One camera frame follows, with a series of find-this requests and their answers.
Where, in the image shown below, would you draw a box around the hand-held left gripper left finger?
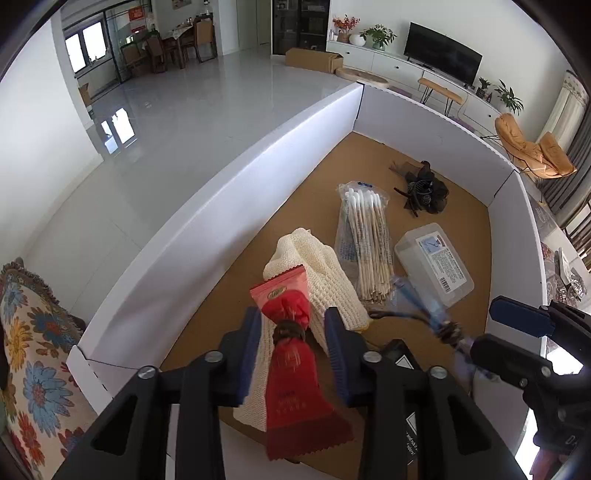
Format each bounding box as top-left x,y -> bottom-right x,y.
53,305 -> 264,480

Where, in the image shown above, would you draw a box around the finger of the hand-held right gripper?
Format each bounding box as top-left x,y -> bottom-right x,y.
468,335 -> 555,393
489,296 -> 591,340

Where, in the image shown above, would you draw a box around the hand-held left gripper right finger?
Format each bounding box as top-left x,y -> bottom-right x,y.
323,305 -> 529,480

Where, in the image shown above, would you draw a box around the brown hair tie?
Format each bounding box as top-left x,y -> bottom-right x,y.
271,320 -> 309,346

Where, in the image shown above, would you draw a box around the red foil packet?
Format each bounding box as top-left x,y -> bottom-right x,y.
249,265 -> 354,462

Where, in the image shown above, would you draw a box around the clear safety glasses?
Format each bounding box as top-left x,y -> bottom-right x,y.
369,274 -> 476,370

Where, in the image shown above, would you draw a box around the clear plastic box with label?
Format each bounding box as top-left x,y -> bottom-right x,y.
394,223 -> 475,308

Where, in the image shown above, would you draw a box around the pack of cotton swabs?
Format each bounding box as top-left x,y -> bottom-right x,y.
335,181 -> 395,305

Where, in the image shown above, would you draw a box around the black bow hair clip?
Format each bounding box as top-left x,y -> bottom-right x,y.
390,159 -> 450,217

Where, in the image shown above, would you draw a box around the white cardboard box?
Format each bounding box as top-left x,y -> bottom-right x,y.
66,82 -> 561,480

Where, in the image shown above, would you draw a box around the dark wooden chair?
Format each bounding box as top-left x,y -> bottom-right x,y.
564,208 -> 591,271

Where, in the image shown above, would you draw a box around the grey curtain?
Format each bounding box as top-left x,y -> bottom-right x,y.
538,134 -> 591,227

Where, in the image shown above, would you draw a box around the orange lounge chair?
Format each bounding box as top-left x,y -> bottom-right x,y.
494,113 -> 578,178

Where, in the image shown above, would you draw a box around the floral printed blanket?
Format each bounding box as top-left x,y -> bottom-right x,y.
0,258 -> 100,480

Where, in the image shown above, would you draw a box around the covered standing air conditioner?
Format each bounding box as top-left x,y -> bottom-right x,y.
536,71 -> 589,148

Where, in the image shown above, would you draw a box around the large leafy potted plant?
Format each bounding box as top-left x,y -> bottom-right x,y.
494,79 -> 525,116

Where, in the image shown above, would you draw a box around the wooden bench with metal legs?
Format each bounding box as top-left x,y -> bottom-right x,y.
418,78 -> 464,116

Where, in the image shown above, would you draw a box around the black television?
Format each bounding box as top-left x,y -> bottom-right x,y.
404,21 -> 484,87

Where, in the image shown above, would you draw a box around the white television cabinet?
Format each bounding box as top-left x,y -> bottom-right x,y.
326,41 -> 509,134

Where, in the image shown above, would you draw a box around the brown cardboard carton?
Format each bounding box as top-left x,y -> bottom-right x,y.
285,47 -> 345,75

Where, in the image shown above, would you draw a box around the green potted plant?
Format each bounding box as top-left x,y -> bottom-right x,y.
360,24 -> 398,51

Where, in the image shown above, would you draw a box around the dark dining chair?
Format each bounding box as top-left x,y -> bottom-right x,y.
147,37 -> 167,73

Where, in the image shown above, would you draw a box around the tan dining chair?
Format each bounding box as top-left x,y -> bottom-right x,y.
194,18 -> 218,63

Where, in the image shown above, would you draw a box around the dining table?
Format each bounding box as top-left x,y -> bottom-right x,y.
159,25 -> 197,65

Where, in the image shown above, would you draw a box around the red flowers in vase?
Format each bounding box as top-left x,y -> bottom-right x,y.
332,15 -> 361,43

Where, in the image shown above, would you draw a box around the dark glass display cabinet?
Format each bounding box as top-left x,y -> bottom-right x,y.
271,0 -> 331,56

